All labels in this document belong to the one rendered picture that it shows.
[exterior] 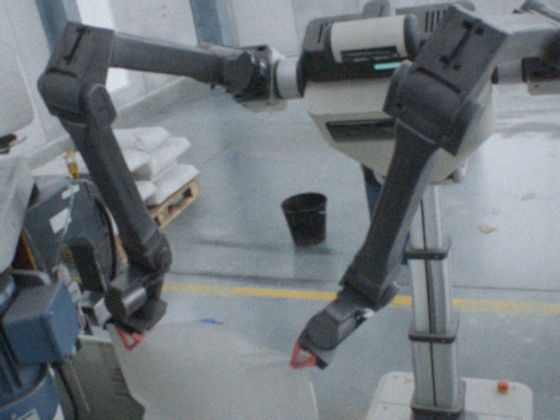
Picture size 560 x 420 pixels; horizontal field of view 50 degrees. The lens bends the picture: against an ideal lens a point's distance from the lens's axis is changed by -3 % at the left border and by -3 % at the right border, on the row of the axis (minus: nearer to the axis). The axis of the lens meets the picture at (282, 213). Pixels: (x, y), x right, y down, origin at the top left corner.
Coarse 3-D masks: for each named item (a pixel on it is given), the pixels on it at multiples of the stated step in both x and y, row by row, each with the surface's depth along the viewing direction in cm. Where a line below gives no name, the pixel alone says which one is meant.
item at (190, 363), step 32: (128, 352) 132; (160, 352) 120; (192, 352) 131; (224, 352) 127; (256, 352) 118; (288, 352) 112; (128, 384) 138; (160, 384) 127; (192, 384) 119; (224, 384) 117; (256, 384) 116; (288, 384) 115; (160, 416) 132; (192, 416) 124; (224, 416) 120; (256, 416) 120; (288, 416) 119
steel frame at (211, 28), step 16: (48, 0) 636; (64, 0) 620; (192, 0) 911; (208, 0) 915; (48, 16) 644; (64, 16) 638; (80, 16) 643; (208, 16) 927; (224, 16) 922; (48, 32) 645; (208, 32) 938; (224, 32) 923
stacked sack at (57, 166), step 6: (60, 156) 444; (78, 156) 432; (54, 162) 428; (60, 162) 424; (78, 162) 420; (36, 168) 426; (42, 168) 420; (48, 168) 418; (54, 168) 416; (60, 168) 414; (66, 168) 412; (36, 174) 408; (42, 174) 406; (48, 174) 405; (54, 174) 405; (60, 174) 405
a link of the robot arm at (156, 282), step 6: (162, 276) 118; (144, 282) 115; (150, 282) 116; (156, 282) 117; (162, 282) 118; (144, 288) 114; (150, 288) 116; (156, 288) 117; (150, 294) 117; (156, 294) 118; (150, 300) 119
